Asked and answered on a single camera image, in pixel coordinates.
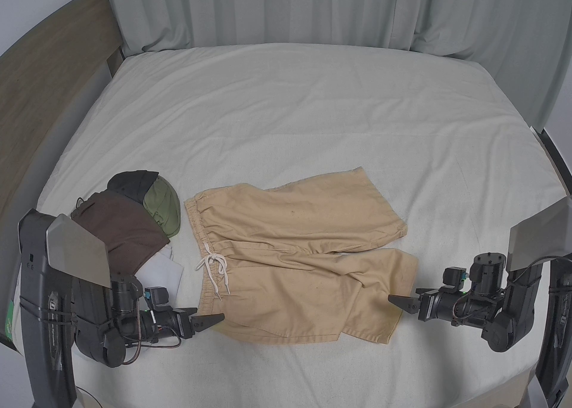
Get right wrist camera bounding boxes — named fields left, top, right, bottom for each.
left=442, top=266, right=468, bottom=295

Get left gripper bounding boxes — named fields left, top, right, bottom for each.
left=151, top=307, right=196, bottom=341

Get white garment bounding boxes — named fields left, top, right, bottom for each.
left=132, top=243, right=185, bottom=300

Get black garment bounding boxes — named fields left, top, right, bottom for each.
left=108, top=170, right=160, bottom=201

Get brown garment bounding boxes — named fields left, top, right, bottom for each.
left=71, top=189, right=171, bottom=273

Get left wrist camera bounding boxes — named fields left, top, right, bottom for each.
left=144, top=286, right=170, bottom=314

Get green garment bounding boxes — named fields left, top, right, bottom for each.
left=143, top=176, right=181, bottom=239

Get bed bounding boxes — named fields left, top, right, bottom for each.
left=0, top=0, right=572, bottom=408

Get tan shorts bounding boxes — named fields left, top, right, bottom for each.
left=184, top=166, right=419, bottom=345

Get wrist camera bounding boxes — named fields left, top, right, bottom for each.
left=144, top=286, right=170, bottom=314
left=442, top=266, right=468, bottom=295

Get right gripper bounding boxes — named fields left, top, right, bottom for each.
left=416, top=288, right=456, bottom=323

